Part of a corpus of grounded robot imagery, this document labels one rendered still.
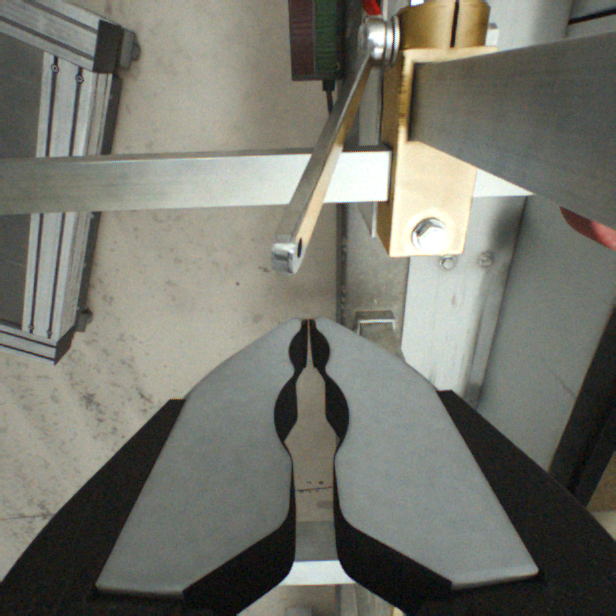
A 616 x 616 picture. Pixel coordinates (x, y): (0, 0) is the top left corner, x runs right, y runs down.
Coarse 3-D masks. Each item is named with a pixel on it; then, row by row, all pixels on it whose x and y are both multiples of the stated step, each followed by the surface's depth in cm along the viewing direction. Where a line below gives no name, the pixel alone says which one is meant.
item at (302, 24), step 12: (300, 0) 33; (312, 0) 33; (300, 12) 33; (312, 12) 33; (300, 24) 33; (312, 24) 33; (300, 36) 34; (312, 36) 34; (300, 48) 34; (312, 48) 34; (300, 60) 35; (312, 60) 35; (300, 72) 35; (312, 72) 35
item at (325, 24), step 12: (324, 0) 33; (336, 0) 33; (324, 12) 33; (336, 12) 33; (324, 24) 33; (336, 24) 33; (324, 36) 34; (336, 36) 34; (324, 48) 34; (336, 48) 34; (324, 60) 35; (336, 60) 35; (324, 72) 35
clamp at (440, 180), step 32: (448, 0) 19; (480, 0) 20; (416, 32) 20; (448, 32) 20; (480, 32) 20; (416, 64) 21; (384, 96) 25; (384, 128) 26; (416, 160) 23; (448, 160) 23; (416, 192) 24; (448, 192) 24; (384, 224) 27; (416, 224) 25; (448, 224) 25
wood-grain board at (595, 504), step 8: (608, 464) 36; (608, 472) 36; (600, 480) 37; (608, 480) 36; (600, 488) 37; (608, 488) 36; (592, 496) 38; (600, 496) 37; (608, 496) 36; (592, 504) 38; (600, 504) 37; (608, 504) 36
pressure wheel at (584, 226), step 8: (560, 208) 24; (568, 216) 23; (576, 216) 22; (576, 224) 23; (584, 224) 22; (592, 224) 21; (600, 224) 21; (584, 232) 23; (592, 232) 22; (600, 232) 21; (608, 232) 21; (600, 240) 22; (608, 240) 22
